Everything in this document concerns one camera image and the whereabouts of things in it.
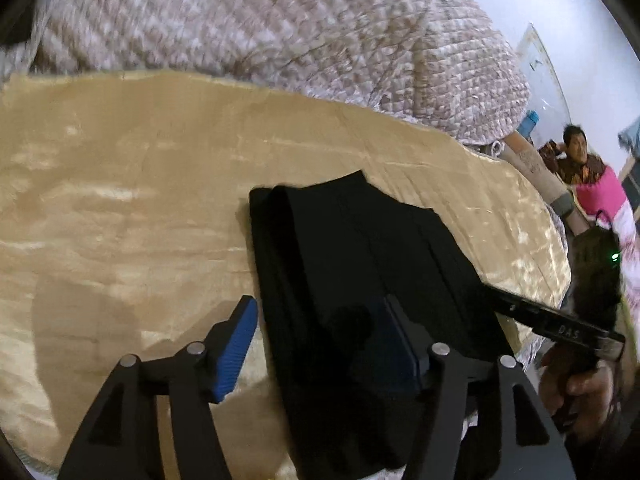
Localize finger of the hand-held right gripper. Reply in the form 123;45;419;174
480;281;544;334

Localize person's right hand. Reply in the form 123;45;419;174
540;340;622;442

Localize white patterned bedsheet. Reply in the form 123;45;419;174
512;327;546;376

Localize black pants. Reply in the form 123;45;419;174
248;170;516;478

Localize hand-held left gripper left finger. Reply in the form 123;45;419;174
57;295;260;480

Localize wall whiteboard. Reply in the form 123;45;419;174
515;22;572;128

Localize cardboard tube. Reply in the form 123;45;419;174
502;130;592;233

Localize pink cloth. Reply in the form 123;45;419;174
574;164;637;223

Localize white pink quilted comforter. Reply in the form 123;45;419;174
0;0;532;147

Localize beige satin blanket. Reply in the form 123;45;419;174
0;70;573;480

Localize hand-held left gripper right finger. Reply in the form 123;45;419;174
382;294;578;480

